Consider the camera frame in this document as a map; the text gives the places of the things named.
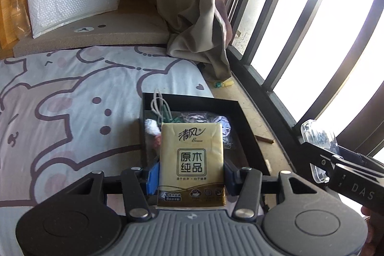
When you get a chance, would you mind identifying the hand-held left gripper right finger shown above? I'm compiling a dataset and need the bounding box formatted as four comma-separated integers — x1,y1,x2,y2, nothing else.
224,159,323,219

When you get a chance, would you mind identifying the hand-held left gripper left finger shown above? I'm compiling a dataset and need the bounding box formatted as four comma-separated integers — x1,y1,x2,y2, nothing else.
64,161,160,222

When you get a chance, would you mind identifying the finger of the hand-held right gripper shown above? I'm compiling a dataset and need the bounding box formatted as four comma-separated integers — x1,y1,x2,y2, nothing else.
301,140,341,183
337,146,384,174

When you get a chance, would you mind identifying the clear plastic case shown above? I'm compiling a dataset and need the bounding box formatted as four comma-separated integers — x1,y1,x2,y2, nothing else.
301,120,339,183

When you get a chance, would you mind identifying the yellow tissue pack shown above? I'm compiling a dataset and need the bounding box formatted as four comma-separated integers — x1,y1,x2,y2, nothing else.
156,122,227,208

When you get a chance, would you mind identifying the black cardboard box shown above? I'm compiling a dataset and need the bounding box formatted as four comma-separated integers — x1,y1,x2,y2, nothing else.
138,92,270,181

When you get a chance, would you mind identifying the clear bag of rubber bands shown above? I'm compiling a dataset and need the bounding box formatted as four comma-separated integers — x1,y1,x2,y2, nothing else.
177,112,233,149

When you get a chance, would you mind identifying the green plastic clip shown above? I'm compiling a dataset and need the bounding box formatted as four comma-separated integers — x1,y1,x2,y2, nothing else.
159,107,173,123

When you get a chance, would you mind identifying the white cord loop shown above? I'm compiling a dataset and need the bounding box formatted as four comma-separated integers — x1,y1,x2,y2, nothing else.
151,88,173,123

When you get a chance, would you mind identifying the person's right hand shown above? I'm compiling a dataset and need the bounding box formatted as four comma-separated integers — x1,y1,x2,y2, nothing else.
361,206,384,244

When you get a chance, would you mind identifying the brown wooden stick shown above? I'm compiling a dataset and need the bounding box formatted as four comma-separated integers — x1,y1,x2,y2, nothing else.
255,134,275,144

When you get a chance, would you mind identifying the black window grille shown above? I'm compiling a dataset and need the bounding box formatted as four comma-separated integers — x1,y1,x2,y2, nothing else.
225,0,384,161

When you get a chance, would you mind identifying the bear print bedsheet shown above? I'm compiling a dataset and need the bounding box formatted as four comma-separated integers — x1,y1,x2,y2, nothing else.
0,46,213,214

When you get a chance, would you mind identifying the beige curtain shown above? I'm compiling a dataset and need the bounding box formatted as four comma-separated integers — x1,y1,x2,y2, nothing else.
154,0,252,81

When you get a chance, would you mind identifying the clear glass bottle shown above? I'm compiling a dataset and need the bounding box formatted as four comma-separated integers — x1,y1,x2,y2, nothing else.
9,0,32,37

